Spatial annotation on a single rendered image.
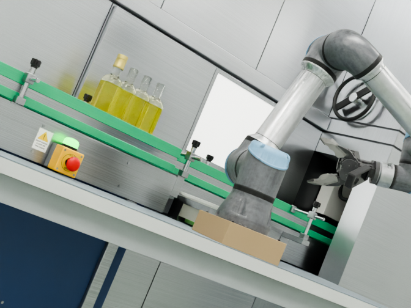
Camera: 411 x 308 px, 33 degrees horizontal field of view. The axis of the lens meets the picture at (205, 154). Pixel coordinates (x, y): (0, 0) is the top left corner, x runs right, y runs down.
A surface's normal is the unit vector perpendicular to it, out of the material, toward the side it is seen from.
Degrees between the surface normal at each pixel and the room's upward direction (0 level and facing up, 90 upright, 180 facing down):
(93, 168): 90
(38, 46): 90
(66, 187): 90
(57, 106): 90
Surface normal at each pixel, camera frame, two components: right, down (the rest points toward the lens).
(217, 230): -0.82, -0.38
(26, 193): 0.43, 0.10
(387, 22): -0.70, -0.35
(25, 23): 0.60, 0.18
